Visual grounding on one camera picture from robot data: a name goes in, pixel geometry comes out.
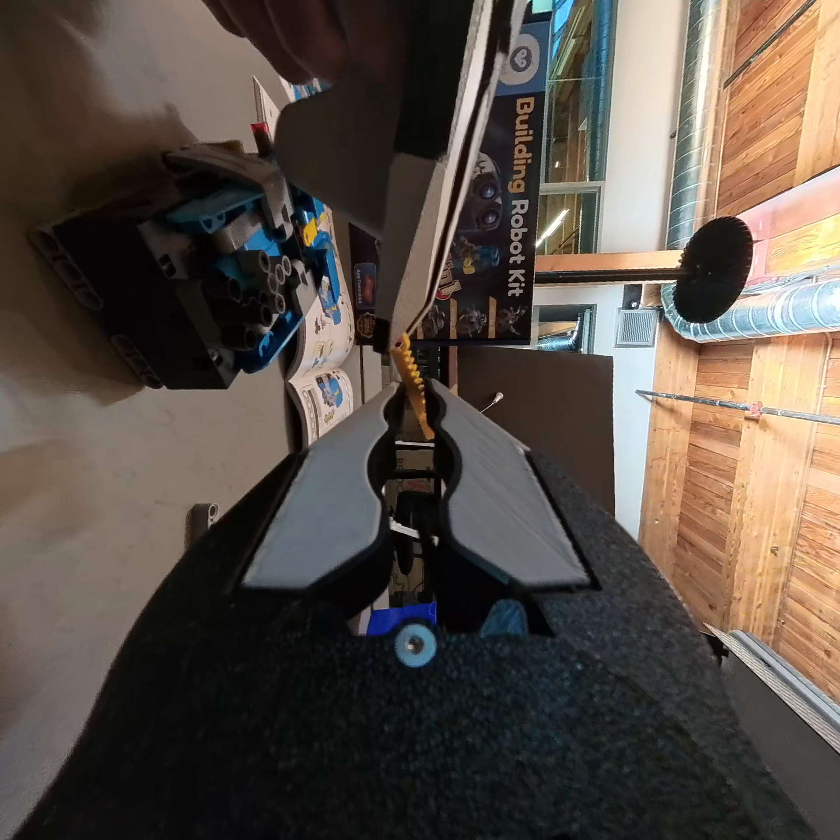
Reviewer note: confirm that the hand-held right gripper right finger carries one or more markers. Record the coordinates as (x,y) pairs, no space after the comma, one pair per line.
(518,518)

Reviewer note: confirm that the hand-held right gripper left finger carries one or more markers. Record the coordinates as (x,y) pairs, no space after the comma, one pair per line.
(315,518)

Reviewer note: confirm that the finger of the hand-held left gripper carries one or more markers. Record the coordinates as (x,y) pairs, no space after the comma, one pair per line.
(489,98)
(407,229)

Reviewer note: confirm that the yellow toothed rack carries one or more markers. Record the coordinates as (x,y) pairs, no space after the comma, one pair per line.
(413,387)

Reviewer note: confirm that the partly built blue toy robot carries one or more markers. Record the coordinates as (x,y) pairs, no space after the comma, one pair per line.
(164,295)

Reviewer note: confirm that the grey desk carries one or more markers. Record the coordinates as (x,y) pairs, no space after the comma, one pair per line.
(98,459)

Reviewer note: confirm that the person's left hand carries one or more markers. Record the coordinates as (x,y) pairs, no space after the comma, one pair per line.
(282,33)

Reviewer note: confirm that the dark brown board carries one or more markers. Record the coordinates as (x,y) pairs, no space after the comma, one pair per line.
(538,433)

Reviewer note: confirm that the dark blue kit box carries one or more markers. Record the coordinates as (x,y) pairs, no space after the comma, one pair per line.
(512,197)

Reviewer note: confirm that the light grey connector piece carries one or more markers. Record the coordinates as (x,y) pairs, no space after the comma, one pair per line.
(200,518)

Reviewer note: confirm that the instruction booklet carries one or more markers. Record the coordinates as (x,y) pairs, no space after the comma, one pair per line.
(328,400)

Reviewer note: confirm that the black round fan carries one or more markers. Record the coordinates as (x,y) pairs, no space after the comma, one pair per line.
(715,269)

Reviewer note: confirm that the silver ventilation duct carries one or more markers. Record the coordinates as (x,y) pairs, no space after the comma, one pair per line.
(699,118)
(774,315)

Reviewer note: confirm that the wall vent grille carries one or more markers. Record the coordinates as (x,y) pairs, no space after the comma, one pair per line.
(636,327)

